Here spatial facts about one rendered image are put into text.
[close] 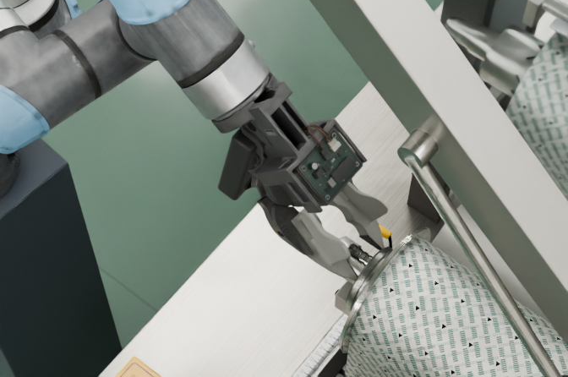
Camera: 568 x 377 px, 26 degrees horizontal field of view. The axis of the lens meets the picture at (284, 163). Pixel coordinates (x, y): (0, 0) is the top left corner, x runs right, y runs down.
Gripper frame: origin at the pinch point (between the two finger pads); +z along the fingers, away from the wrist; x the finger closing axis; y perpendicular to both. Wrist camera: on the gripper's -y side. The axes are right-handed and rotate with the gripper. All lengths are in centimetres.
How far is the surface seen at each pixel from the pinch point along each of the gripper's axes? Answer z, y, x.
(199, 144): 22, -147, 56
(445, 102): -29, 59, -20
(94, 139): 7, -160, 43
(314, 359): 19.9, -31.6, 1.2
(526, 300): 14.5, 6.3, 8.3
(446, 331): 7.0, 10.7, -2.9
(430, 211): 18.4, -30.2, 26.5
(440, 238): 6.3, -0.3, 8.6
